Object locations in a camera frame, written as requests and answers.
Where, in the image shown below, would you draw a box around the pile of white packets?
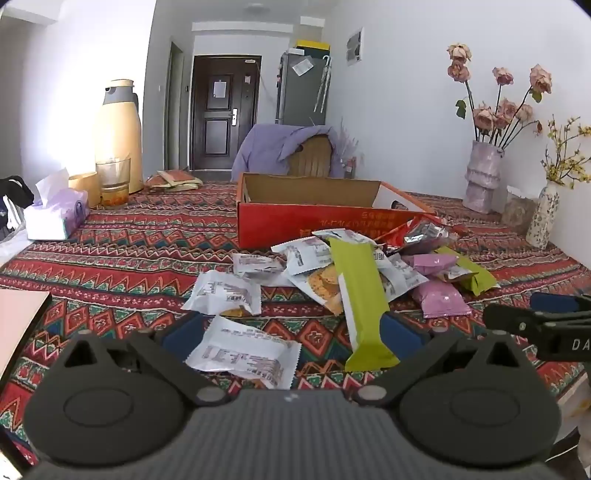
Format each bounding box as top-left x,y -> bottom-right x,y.
231,228 -> 430,305

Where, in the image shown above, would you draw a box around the dried lavender bunch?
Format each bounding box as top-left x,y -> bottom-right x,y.
341,119 -> 360,160

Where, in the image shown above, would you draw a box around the glass cup with tea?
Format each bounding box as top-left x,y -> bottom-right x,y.
95,158 -> 131,208

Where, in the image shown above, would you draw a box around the purple jacket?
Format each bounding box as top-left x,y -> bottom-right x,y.
231,123 -> 354,182

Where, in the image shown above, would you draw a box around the pink snack packet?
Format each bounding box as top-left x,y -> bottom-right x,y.
411,279 -> 472,319
409,253 -> 458,278

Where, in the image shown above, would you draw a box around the cookie picture snack packet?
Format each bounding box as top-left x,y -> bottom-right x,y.
288,263 -> 345,317

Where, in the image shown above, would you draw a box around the yellow box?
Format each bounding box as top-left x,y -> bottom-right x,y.
295,41 -> 332,58

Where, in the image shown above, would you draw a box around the dried pink roses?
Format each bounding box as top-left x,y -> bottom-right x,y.
445,42 -> 554,151

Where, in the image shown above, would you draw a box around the cream thermos jug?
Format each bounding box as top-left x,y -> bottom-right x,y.
95,79 -> 145,195

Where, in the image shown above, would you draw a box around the red cardboard box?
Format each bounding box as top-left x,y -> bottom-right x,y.
236,172 -> 437,250

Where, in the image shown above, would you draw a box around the red tea packets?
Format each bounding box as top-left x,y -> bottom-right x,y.
145,170 -> 203,192

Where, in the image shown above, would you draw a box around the yellow flower branches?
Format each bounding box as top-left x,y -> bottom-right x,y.
541,116 -> 591,190

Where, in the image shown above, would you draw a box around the grey refrigerator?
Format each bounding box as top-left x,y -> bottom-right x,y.
276,51 -> 329,126

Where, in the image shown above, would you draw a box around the long green snack packet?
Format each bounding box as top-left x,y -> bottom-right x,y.
329,237 -> 400,372

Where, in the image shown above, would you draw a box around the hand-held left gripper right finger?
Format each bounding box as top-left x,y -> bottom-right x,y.
355,311 -> 528,408

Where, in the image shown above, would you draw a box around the white cookie snack packet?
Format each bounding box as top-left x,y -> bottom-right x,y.
181,270 -> 262,318
185,315 -> 302,390

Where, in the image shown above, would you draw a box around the floral patterned vase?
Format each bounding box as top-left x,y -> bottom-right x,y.
525,180 -> 560,250

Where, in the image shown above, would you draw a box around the black bag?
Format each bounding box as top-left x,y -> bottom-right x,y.
0,175 -> 35,241

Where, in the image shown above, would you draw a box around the red silver snack packet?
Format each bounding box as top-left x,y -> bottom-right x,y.
374,216 -> 462,254

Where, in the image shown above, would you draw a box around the small green snack packet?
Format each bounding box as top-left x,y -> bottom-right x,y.
434,246 -> 499,296

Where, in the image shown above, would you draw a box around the purple tissue box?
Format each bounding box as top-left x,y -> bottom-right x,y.
23,168 -> 90,241

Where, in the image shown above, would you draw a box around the yellow cup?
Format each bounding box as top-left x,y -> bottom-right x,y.
68,172 -> 101,209

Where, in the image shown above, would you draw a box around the wooden chair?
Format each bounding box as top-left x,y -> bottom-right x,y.
288,134 -> 334,178

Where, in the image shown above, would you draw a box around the dark brown door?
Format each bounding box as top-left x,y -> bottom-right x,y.
190,55 -> 262,171

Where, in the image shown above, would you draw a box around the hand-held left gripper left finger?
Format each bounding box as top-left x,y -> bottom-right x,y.
60,311 -> 232,408

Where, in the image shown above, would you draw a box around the white wall panel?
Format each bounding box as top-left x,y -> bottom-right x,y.
345,28 -> 365,65

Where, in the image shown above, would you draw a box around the pink board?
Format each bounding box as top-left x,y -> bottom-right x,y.
0,290 -> 52,377

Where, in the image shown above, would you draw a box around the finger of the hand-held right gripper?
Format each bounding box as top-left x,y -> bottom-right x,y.
483,302 -> 555,342
530,292 -> 591,315

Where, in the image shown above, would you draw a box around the white umbrella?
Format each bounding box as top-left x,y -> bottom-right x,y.
314,55 -> 332,113

